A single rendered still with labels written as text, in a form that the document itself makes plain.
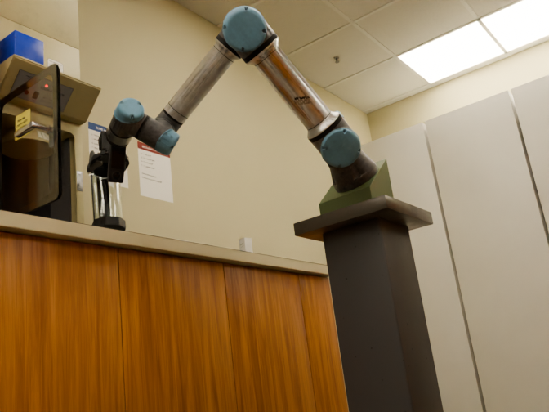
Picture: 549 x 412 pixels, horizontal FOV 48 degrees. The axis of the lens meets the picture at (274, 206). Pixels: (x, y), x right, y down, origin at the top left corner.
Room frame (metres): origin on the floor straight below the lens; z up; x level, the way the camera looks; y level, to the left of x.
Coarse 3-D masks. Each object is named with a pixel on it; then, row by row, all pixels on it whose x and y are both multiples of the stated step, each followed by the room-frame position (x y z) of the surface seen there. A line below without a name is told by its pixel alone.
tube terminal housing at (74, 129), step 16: (0, 16) 1.67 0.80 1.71; (0, 32) 1.67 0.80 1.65; (32, 32) 1.77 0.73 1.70; (48, 48) 1.82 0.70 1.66; (64, 48) 1.87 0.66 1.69; (64, 64) 1.87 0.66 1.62; (64, 128) 1.86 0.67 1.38; (80, 128) 1.91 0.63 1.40; (80, 144) 1.91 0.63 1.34; (80, 160) 1.91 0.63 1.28; (80, 192) 1.91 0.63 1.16; (80, 208) 1.91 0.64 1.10
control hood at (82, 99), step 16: (0, 64) 1.63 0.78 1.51; (16, 64) 1.61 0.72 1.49; (32, 64) 1.64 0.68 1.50; (0, 80) 1.63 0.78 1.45; (64, 80) 1.74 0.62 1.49; (80, 80) 1.78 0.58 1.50; (0, 96) 1.66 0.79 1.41; (80, 96) 1.82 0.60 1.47; (96, 96) 1.86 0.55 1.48; (64, 112) 1.82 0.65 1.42; (80, 112) 1.86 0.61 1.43
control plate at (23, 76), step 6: (24, 72) 1.64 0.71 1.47; (18, 78) 1.65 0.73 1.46; (24, 78) 1.66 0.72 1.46; (18, 84) 1.66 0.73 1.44; (60, 84) 1.75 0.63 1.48; (12, 90) 1.66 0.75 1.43; (66, 90) 1.77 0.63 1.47; (72, 90) 1.79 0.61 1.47; (60, 96) 1.78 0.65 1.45; (66, 96) 1.79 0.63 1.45; (60, 102) 1.79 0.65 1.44; (66, 102) 1.80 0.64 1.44; (60, 108) 1.81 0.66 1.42
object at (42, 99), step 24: (48, 72) 1.50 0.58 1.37; (24, 96) 1.57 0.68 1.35; (48, 96) 1.50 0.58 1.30; (0, 120) 1.64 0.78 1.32; (48, 120) 1.50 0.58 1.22; (0, 144) 1.64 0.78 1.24; (24, 144) 1.57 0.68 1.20; (48, 144) 1.50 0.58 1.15; (0, 168) 1.64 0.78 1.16; (24, 168) 1.57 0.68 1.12; (48, 168) 1.50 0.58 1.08; (0, 192) 1.64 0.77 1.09; (24, 192) 1.57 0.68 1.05; (48, 192) 1.50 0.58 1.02
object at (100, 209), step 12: (96, 168) 1.80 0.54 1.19; (96, 180) 1.79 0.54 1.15; (96, 192) 1.79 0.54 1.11; (108, 192) 1.79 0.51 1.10; (120, 192) 1.83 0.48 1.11; (96, 204) 1.79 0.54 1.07; (108, 204) 1.78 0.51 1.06; (120, 204) 1.82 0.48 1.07; (96, 216) 1.78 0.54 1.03; (120, 216) 1.81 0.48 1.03
